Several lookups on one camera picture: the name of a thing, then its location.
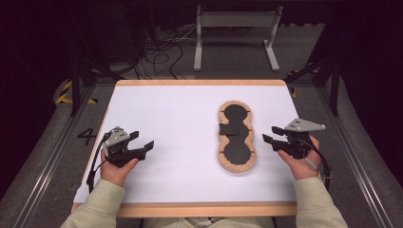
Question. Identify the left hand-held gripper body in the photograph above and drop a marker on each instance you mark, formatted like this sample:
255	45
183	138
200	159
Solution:
122	155

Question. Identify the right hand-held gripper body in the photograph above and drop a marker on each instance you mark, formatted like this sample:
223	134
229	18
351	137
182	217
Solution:
299	144

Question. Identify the tan fleece pad black lining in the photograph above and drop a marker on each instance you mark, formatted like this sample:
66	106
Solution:
236	160

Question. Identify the person's left hand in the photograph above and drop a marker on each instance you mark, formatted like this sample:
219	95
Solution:
115	174

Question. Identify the person's right hand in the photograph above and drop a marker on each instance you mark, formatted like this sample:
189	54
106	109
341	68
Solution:
302	167

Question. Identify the black metal stand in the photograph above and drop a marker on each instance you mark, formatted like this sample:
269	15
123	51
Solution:
75	85
334	91

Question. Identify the person's beige clothing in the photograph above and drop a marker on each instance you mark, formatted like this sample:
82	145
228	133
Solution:
206	222

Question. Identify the aluminium floor rail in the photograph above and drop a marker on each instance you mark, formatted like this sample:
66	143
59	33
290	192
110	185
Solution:
355	158
50	164

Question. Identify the white metal stand frame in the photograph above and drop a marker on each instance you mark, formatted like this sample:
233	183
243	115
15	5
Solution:
236	19

